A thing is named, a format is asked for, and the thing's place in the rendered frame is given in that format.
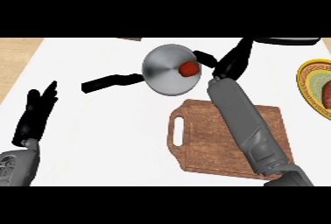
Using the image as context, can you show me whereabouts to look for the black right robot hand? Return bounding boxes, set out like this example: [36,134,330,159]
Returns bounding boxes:
[191,38,256,81]

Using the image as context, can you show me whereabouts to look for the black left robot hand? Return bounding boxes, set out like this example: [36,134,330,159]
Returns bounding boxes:
[11,80,60,148]

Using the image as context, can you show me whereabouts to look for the red bell pepper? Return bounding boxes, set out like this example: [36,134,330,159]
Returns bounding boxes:
[178,60,201,78]

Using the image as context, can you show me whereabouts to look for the brown wooden cutting board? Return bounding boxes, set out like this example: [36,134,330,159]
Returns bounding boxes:
[167,98,296,181]

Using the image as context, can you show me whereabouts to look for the black round appliance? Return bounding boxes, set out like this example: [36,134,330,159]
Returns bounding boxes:
[253,37,323,46]

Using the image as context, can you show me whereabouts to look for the yellow patterned plate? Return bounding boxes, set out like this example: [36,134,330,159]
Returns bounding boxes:
[295,59,331,121]

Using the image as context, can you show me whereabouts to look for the red food on plate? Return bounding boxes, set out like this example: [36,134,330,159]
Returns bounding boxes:
[321,80,331,109]

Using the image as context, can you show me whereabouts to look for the silver pan with black handle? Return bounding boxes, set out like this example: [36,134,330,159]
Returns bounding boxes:
[80,44,203,97]

